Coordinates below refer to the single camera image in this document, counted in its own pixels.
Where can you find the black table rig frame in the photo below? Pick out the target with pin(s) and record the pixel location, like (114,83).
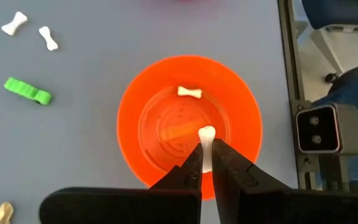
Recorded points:
(286,46)

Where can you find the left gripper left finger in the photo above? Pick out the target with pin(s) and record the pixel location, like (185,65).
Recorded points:
(135,205)

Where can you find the grey table-level camera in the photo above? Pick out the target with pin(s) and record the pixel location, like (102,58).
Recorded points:
(319,129)

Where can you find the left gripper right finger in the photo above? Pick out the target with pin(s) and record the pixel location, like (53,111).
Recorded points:
(275,205)

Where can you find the green plastic toy finger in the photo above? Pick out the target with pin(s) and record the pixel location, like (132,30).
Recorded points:
(28,91)

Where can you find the round orange plastic bowl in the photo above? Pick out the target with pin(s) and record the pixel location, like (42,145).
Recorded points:
(154,102)

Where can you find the small white plastic bone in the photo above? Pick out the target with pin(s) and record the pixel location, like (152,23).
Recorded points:
(48,38)
(190,91)
(14,23)
(207,140)

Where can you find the dark blue office chair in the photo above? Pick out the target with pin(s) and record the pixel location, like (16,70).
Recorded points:
(337,12)

